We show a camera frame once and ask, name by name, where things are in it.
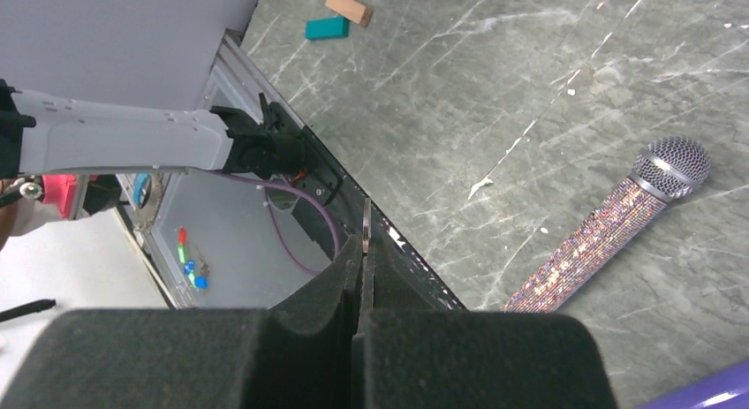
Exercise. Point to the black front rail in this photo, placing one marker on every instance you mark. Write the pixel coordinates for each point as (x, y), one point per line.
(333, 206)

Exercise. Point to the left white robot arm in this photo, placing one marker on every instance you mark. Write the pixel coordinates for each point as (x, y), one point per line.
(43, 134)

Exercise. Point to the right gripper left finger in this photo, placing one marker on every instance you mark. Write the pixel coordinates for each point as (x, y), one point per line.
(296, 354)

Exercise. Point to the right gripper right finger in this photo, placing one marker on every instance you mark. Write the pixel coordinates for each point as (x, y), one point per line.
(418, 358)

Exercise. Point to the glitter microphone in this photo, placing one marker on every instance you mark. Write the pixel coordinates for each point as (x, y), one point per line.
(664, 170)

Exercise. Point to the bunch of coloured keys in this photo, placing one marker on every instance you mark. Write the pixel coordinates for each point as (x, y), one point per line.
(194, 265)

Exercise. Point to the teal wooden block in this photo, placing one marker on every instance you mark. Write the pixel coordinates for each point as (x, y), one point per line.
(327, 29)

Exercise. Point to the tan wooden block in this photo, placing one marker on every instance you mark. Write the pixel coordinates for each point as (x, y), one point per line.
(357, 12)

